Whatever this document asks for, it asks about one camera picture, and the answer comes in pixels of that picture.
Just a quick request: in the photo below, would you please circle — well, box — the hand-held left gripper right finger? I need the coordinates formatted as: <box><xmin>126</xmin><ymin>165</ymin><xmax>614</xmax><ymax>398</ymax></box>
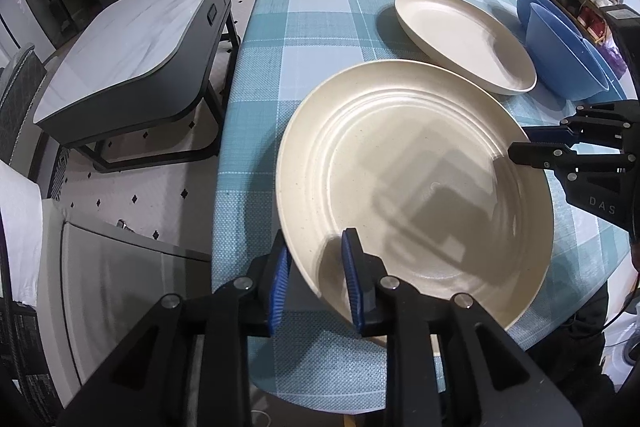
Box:
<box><xmin>341</xmin><ymin>228</ymin><xmax>577</xmax><ymax>427</ymax></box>

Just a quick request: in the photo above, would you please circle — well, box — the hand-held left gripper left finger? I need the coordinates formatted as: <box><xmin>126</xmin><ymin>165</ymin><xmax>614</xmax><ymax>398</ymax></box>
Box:
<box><xmin>57</xmin><ymin>229</ymin><xmax>293</xmax><ymax>427</ymax></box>

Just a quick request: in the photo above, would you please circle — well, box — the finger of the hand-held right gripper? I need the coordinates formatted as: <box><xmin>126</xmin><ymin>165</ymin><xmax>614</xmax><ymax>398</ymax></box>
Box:
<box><xmin>524</xmin><ymin>101</ymin><xmax>640</xmax><ymax>145</ymax></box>
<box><xmin>507</xmin><ymin>141</ymin><xmax>633</xmax><ymax>180</ymax></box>

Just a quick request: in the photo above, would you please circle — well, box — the cream round plate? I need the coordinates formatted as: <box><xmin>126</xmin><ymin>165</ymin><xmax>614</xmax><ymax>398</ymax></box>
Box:
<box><xmin>276</xmin><ymin>59</ymin><xmax>556</xmax><ymax>334</ymax></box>
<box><xmin>394</xmin><ymin>0</ymin><xmax>538</xmax><ymax>96</ymax></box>

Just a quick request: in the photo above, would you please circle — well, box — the purple plastic bag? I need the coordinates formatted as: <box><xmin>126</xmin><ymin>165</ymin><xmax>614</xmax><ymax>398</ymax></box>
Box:
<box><xmin>597</xmin><ymin>39</ymin><xmax>628</xmax><ymax>78</ymax></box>

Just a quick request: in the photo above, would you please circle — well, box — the grey upholstered seat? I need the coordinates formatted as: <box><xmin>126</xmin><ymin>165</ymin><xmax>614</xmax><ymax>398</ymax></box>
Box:
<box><xmin>37</xmin><ymin>199</ymin><xmax>213</xmax><ymax>408</ymax></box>

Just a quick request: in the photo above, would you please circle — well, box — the teal checked tablecloth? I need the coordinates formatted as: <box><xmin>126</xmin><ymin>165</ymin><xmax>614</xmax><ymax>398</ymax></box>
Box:
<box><xmin>212</xmin><ymin>0</ymin><xmax>633</xmax><ymax>418</ymax></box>

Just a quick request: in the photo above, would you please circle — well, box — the white cloth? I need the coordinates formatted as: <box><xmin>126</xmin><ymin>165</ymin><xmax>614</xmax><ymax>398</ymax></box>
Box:
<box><xmin>0</xmin><ymin>162</ymin><xmax>43</xmax><ymax>308</ymax></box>

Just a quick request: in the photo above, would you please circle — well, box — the grey marble coffee table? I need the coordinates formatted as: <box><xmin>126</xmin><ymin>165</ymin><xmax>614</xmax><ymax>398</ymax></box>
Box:
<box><xmin>32</xmin><ymin>0</ymin><xmax>246</xmax><ymax>172</ymax></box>

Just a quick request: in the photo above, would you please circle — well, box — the dark quilted chair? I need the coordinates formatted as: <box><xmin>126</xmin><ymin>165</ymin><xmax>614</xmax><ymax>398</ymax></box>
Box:
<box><xmin>0</xmin><ymin>47</ymin><xmax>51</xmax><ymax>168</ymax></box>

